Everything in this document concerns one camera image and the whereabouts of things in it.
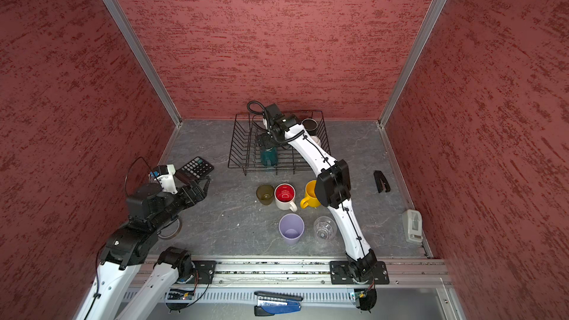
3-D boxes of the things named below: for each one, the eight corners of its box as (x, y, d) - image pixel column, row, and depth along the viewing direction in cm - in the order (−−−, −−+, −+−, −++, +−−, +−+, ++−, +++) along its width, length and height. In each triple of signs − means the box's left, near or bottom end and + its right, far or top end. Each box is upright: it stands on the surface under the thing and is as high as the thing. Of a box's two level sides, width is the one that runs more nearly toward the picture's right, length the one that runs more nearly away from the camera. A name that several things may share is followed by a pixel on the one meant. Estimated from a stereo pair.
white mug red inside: (274, 213, 90) (273, 205, 83) (275, 192, 96) (275, 183, 89) (296, 213, 90) (297, 205, 83) (296, 192, 96) (297, 183, 90)
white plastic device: (404, 240, 83) (408, 237, 80) (401, 211, 90) (405, 207, 87) (420, 244, 82) (425, 241, 79) (416, 214, 90) (421, 211, 87)
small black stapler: (378, 192, 97) (380, 190, 95) (372, 173, 103) (374, 170, 101) (389, 193, 97) (391, 190, 95) (383, 173, 103) (385, 170, 101)
